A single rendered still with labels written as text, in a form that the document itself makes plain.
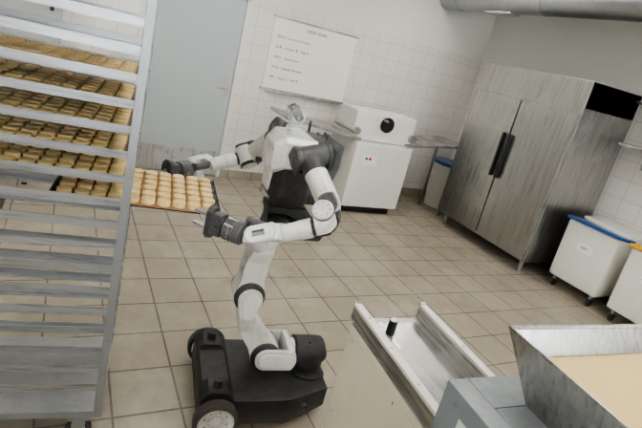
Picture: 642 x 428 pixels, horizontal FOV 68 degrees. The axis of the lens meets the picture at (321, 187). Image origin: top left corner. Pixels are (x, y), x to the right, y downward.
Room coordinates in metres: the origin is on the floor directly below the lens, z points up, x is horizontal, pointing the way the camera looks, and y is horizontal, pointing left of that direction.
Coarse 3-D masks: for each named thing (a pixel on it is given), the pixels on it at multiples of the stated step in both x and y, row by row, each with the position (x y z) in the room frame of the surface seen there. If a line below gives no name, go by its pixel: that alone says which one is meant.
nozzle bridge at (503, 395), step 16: (448, 384) 0.84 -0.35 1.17; (464, 384) 0.84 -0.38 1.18; (480, 384) 0.85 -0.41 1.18; (496, 384) 0.87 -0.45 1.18; (512, 384) 0.88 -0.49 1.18; (448, 400) 0.83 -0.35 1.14; (464, 400) 0.80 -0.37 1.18; (480, 400) 0.80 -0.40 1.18; (496, 400) 0.82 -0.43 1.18; (512, 400) 0.83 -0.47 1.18; (448, 416) 0.82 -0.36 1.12; (464, 416) 0.78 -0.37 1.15; (480, 416) 0.76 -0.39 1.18; (496, 416) 0.77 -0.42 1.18; (512, 416) 0.78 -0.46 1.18; (528, 416) 0.79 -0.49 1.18
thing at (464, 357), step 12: (420, 312) 1.69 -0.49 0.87; (432, 312) 1.66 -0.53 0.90; (432, 324) 1.62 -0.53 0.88; (444, 324) 1.60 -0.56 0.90; (444, 336) 1.55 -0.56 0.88; (456, 336) 1.53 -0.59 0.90; (444, 348) 1.53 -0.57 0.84; (456, 348) 1.48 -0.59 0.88; (468, 348) 1.47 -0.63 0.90; (456, 360) 1.47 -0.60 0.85; (468, 360) 1.42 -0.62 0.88; (480, 360) 1.41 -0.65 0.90; (468, 372) 1.41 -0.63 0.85; (480, 372) 1.37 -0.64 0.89
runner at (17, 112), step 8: (0, 104) 1.46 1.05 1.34; (0, 112) 1.46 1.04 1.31; (8, 112) 1.47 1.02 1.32; (16, 112) 1.48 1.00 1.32; (24, 112) 1.48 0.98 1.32; (32, 112) 1.49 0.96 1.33; (40, 112) 1.50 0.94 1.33; (48, 120) 1.51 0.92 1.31; (56, 120) 1.52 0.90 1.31; (64, 120) 1.53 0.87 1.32; (72, 120) 1.54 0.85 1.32; (80, 120) 1.54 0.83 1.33; (88, 120) 1.55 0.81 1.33; (96, 120) 1.56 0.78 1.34; (96, 128) 1.56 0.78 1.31; (104, 128) 1.57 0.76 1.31; (112, 128) 1.58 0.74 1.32; (120, 128) 1.59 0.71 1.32; (128, 128) 1.60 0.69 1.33
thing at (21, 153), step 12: (0, 144) 1.61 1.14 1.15; (12, 144) 1.70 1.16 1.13; (0, 156) 1.50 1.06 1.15; (12, 156) 1.53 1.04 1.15; (24, 156) 1.57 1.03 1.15; (36, 156) 1.59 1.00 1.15; (48, 156) 1.62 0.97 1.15; (60, 156) 1.68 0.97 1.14; (72, 156) 1.68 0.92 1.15; (84, 156) 1.71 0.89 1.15; (96, 156) 1.81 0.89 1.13; (84, 168) 1.59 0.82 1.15; (96, 168) 1.61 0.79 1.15; (108, 168) 1.70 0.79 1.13; (120, 168) 1.68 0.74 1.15
